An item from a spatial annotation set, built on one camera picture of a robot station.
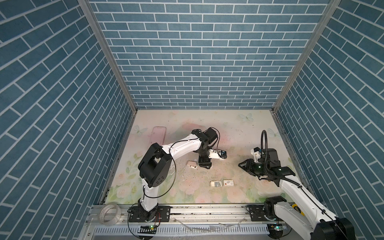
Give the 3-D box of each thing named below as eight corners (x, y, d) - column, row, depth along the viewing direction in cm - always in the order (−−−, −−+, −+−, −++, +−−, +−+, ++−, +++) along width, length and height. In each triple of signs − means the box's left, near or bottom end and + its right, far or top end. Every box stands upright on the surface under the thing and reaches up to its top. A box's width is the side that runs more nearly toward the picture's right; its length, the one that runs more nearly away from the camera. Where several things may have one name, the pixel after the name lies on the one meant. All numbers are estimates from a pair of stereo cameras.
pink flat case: (149, 145, 101) (148, 143, 99) (154, 128, 111) (153, 126, 109) (164, 145, 101) (163, 143, 99) (167, 128, 111) (166, 126, 109)
